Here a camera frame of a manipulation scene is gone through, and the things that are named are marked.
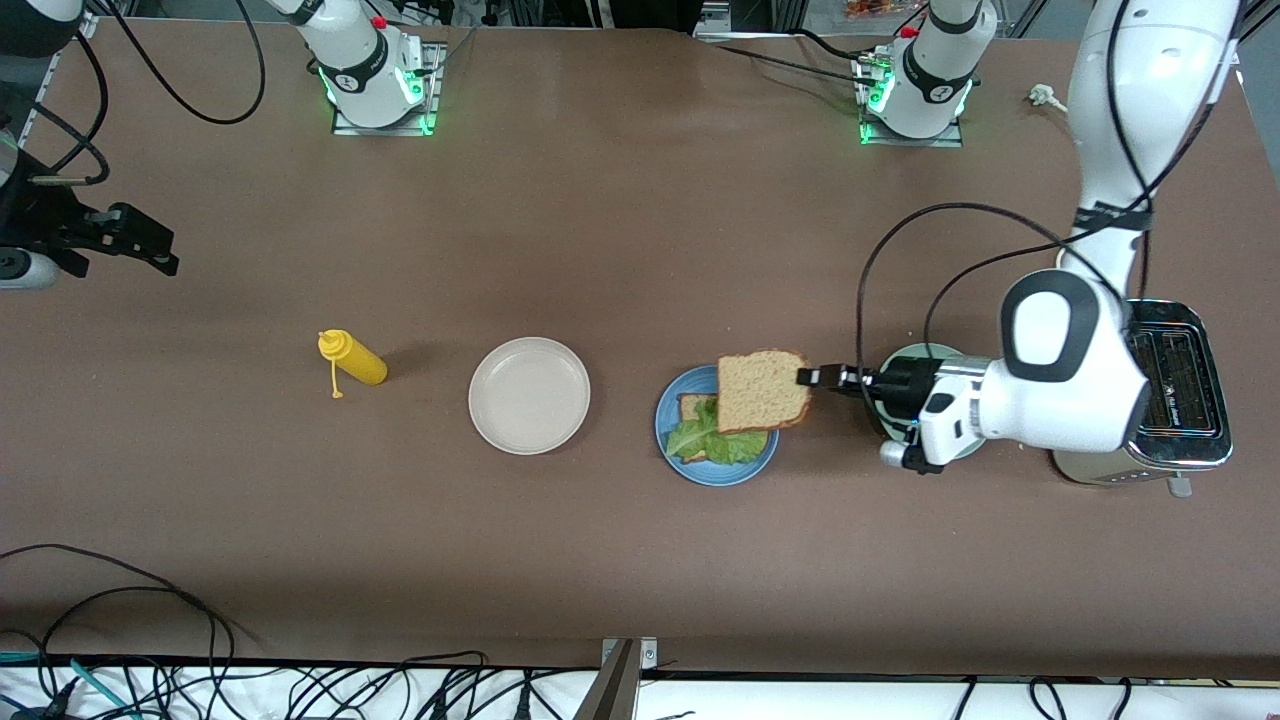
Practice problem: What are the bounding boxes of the green lettuce leaf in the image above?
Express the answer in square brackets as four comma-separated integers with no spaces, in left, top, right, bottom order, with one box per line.
[665,396,769,467]

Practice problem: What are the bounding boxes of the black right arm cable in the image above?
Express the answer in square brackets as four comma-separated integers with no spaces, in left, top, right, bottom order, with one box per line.
[28,0,268,188]

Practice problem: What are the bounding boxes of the black table cable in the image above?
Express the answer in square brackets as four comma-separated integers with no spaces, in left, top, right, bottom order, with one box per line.
[715,45,881,89]
[795,28,886,63]

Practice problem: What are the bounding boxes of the black looped cable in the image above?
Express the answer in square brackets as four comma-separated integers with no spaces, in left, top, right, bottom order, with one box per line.
[40,587,220,691]
[0,544,237,666]

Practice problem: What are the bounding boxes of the cream white plate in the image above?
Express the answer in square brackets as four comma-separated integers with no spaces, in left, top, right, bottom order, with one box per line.
[468,337,592,457]

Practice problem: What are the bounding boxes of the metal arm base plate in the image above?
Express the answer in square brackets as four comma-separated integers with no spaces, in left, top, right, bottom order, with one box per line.
[855,50,967,149]
[330,40,447,138]

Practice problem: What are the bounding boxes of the brown bread slice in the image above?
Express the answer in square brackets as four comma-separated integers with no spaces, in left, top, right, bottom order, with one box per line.
[716,348,814,436]
[678,392,723,464]

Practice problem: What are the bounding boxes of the aluminium side rail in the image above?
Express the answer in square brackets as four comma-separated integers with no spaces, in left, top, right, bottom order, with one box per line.
[15,10,101,151]

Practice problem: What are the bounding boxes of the person in black clothing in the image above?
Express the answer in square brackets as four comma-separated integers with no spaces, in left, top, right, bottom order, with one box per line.
[600,0,701,31]

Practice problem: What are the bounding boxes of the yellow squeeze bottle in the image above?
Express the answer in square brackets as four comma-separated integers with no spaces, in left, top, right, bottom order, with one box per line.
[317,329,389,400]

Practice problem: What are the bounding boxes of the pale green plate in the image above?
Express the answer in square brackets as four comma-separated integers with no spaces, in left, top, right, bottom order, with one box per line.
[877,343,991,462]

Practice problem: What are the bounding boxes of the blue plate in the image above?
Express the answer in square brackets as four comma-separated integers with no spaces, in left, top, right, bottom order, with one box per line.
[655,365,781,488]

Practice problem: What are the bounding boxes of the chrome beige toaster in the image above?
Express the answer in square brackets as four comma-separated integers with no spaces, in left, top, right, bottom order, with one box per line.
[1050,298,1234,499]

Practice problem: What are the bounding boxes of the aluminium corner strut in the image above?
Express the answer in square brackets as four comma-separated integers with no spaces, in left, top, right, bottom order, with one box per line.
[1225,0,1280,67]

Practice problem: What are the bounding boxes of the teal cable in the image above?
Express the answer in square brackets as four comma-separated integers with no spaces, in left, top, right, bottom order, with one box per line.
[0,652,141,720]

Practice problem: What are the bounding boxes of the aluminium bracket profile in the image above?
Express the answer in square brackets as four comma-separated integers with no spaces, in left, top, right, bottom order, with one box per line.
[575,637,659,720]

